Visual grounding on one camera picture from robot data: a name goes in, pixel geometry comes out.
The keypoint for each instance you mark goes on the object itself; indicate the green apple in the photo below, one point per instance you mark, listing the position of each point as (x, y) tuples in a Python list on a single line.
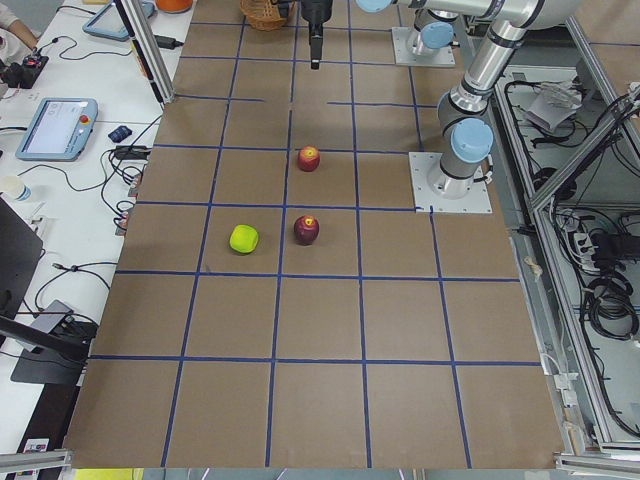
[(244, 239)]

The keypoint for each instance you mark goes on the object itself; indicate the orange cylindrical container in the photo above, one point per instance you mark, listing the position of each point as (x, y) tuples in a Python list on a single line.
[(174, 6)]

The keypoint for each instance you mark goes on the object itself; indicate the teach pendant tablet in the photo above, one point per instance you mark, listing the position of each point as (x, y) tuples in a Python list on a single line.
[(59, 130), (108, 23)]

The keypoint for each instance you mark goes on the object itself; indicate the black power adapter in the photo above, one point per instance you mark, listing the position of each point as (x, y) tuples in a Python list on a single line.
[(135, 152)]

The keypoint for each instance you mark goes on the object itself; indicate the woven wicker basket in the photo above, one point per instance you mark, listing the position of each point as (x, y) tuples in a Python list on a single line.
[(267, 15)]

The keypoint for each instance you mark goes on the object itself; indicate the aluminium frame post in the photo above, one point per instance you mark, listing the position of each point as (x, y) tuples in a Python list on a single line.
[(146, 49)]

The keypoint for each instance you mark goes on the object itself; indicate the light red apple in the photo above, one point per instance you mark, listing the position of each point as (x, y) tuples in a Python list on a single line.
[(308, 158)]

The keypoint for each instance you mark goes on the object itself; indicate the dark red apple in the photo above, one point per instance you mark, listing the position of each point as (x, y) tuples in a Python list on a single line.
[(306, 229)]

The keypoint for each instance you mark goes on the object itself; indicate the white paper cup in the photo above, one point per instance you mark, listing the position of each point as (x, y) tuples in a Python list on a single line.
[(15, 188)]

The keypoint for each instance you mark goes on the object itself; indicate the near teach pendant tablet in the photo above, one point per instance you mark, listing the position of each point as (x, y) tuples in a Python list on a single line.
[(59, 130)]

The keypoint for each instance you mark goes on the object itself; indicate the far teach pendant tablet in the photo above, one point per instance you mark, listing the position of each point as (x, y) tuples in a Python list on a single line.
[(108, 23)]

